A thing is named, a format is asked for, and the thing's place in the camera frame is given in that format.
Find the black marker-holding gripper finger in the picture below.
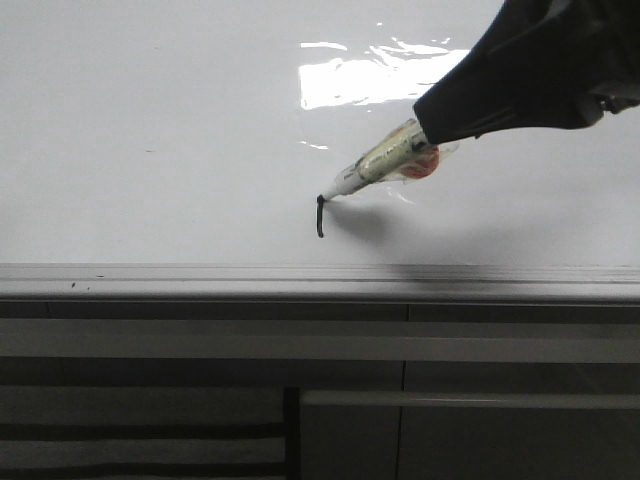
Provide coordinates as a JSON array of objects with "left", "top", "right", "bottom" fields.
[{"left": 413, "top": 1, "right": 639, "bottom": 144}]

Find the white black whiteboard marker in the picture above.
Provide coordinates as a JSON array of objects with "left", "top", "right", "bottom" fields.
[{"left": 320, "top": 119, "right": 459, "bottom": 201}]

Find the white whiteboard with frame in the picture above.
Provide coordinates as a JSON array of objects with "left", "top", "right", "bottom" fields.
[{"left": 1, "top": 1, "right": 639, "bottom": 303}]

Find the grey whiteboard stand frame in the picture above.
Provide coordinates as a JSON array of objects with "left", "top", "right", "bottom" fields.
[{"left": 1, "top": 299, "right": 639, "bottom": 479}]

